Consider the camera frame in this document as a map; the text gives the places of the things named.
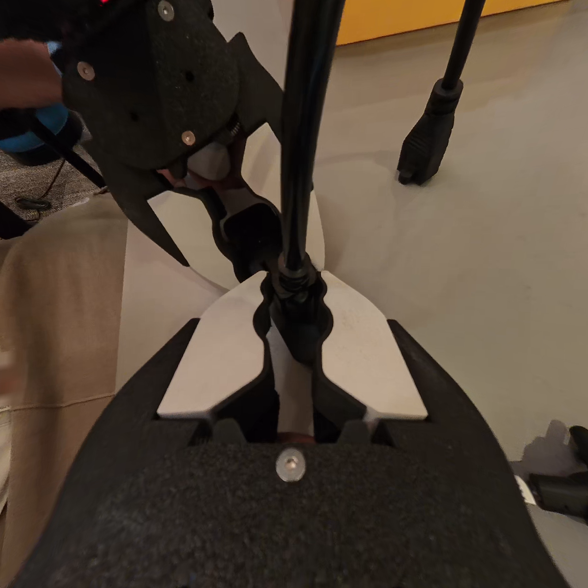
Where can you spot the person's left hand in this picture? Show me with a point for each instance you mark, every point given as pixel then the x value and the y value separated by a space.
pixel 27 73

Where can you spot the grey desk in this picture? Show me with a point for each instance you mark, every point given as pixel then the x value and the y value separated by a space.
pixel 459 275

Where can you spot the yellow plastic bin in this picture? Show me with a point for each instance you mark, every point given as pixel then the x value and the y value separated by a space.
pixel 413 18

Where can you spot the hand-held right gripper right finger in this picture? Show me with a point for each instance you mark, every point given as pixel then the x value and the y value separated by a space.
pixel 372 358

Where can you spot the black power strip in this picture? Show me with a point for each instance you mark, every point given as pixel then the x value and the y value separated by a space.
pixel 252 234

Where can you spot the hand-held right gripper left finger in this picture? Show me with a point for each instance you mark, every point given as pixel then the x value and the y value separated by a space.
pixel 216 358

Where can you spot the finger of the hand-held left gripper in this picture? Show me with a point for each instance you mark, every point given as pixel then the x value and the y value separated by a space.
pixel 264 170
pixel 183 229

